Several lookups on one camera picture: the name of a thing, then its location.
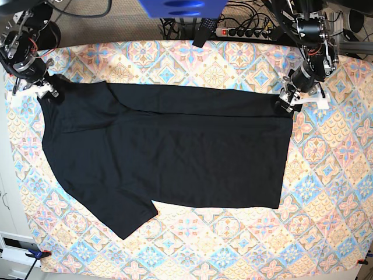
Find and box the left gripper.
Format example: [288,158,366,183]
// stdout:
[275,61,319,113]

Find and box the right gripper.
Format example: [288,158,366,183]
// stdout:
[12,58,59,99]

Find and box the black T-shirt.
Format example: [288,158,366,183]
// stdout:
[38,75,293,239]

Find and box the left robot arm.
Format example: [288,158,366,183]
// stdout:
[263,1,339,114]

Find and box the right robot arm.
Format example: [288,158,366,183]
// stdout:
[1,1,112,100]

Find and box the white power strip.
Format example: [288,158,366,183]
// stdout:
[215,27,271,40]

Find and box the patterned tablecloth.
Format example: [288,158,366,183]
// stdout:
[5,41,372,279]

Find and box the white cabinet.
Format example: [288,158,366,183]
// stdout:
[1,69,38,278]

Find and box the blue clamp bottom left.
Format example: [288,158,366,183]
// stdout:
[25,249,51,260]

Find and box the orange clamp bottom right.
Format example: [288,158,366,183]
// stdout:
[357,259,368,265]

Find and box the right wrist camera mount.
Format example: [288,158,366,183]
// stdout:
[10,82,53,108]

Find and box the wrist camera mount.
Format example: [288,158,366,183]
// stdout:
[10,82,53,108]
[290,87,330,110]

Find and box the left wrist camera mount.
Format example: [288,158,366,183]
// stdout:
[290,87,330,110]

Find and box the black strap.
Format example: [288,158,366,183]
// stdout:
[192,17,219,47]

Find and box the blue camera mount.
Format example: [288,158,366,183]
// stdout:
[139,0,228,19]

